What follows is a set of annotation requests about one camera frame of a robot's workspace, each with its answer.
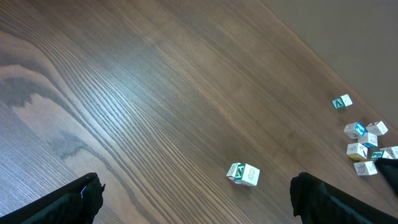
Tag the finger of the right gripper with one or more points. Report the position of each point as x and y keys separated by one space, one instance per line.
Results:
x=389 y=170

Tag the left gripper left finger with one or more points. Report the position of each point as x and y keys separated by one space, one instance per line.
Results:
x=77 y=202

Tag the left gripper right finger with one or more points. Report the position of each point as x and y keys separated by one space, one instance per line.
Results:
x=318 y=202

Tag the blue P letter block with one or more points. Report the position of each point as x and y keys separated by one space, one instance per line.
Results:
x=365 y=168

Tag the yellow sided picture block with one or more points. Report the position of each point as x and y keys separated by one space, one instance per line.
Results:
x=357 y=151

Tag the green sided letter block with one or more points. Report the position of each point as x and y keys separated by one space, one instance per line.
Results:
x=248 y=174

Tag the red sided base block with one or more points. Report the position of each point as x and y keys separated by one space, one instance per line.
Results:
x=238 y=182

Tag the picture block centre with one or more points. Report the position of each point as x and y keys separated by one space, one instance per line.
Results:
x=381 y=155

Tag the green sided block upper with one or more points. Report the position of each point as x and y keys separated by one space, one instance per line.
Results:
x=393 y=151

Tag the blue sided picture block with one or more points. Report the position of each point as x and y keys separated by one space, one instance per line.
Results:
x=369 y=140

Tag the plain top block upper middle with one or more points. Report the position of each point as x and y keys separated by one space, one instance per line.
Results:
x=378 y=128

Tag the blue H letter block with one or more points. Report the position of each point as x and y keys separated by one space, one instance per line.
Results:
x=355 y=130

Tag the green letter block far left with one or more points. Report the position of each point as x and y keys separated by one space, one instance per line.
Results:
x=342 y=101

